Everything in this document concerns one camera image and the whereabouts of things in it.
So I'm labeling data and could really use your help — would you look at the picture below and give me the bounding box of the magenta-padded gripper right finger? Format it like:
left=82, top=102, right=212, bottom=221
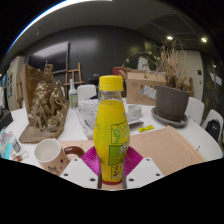
left=122, top=146, right=165, bottom=190

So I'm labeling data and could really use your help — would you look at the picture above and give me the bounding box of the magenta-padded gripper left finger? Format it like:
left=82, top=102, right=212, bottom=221
left=59, top=146, right=103, bottom=190

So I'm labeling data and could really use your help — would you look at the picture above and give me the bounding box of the yellow drink bottle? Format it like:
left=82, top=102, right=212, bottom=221
left=93, top=75, right=132, bottom=185

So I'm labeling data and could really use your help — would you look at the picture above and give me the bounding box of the light wooden board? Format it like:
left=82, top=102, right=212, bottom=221
left=58, top=124, right=208, bottom=191

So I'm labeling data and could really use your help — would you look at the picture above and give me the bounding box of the yellow tag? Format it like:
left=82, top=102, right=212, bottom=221
left=137, top=124, right=155, bottom=134

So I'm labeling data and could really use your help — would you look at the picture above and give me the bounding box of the grey plant saucer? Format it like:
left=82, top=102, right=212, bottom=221
left=150, top=106, right=190, bottom=129

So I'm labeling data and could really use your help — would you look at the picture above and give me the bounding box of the spread newspaper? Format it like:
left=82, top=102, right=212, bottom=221
left=75, top=98, right=145, bottom=140

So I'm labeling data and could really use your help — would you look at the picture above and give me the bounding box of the flat paintbrush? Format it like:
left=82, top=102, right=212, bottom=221
left=13, top=150, right=29, bottom=163

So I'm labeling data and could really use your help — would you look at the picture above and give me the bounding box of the small glass cup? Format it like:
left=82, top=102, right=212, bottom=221
left=127, top=104, right=143, bottom=118

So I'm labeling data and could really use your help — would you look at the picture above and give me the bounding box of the small white-lidded jar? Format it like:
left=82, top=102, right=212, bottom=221
left=8, top=135, right=22, bottom=154

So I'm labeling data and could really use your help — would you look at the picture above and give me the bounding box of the golden sculpture on wooden base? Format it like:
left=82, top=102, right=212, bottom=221
left=18, top=63, right=71, bottom=144

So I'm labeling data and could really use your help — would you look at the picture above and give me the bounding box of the grey pot with dried plant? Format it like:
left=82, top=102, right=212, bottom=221
left=146, top=39, right=194, bottom=123

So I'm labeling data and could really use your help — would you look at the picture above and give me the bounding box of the white spray bottle green label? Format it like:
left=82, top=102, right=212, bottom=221
left=68, top=78, right=79, bottom=109

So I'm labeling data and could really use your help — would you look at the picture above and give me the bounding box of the iridescent colourful sheet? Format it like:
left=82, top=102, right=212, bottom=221
left=0, top=129, right=14, bottom=159

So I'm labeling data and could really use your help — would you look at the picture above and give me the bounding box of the white chair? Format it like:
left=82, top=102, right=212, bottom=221
left=184, top=96, right=205, bottom=126
left=77, top=84, right=98, bottom=102
left=201, top=109, right=224, bottom=143

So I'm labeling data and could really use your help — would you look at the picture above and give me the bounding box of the black backpack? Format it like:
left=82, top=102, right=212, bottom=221
left=204, top=119, right=221, bottom=134

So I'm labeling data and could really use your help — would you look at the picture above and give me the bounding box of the cardboard box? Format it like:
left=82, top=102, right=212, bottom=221
left=124, top=69, right=168, bottom=107

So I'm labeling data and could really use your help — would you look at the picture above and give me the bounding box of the black foam block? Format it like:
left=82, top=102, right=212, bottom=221
left=0, top=109, right=14, bottom=131

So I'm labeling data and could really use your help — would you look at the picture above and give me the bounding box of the wooden easel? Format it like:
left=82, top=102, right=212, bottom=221
left=64, top=62, right=84, bottom=98

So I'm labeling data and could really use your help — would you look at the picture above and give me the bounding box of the small wooden figure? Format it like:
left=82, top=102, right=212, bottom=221
left=188, top=77, right=195, bottom=98

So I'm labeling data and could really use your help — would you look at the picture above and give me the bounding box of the red box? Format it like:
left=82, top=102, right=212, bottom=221
left=112, top=66, right=129, bottom=76

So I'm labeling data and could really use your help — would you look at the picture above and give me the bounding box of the white cabinet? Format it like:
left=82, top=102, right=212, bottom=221
left=5, top=55, right=26, bottom=111

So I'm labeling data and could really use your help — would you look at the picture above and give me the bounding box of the white dotted mug brown handle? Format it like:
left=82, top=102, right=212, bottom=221
left=34, top=138, right=86, bottom=177

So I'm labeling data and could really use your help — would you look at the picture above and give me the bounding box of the dark wall screen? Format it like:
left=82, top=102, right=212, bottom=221
left=27, top=40, right=70, bottom=73

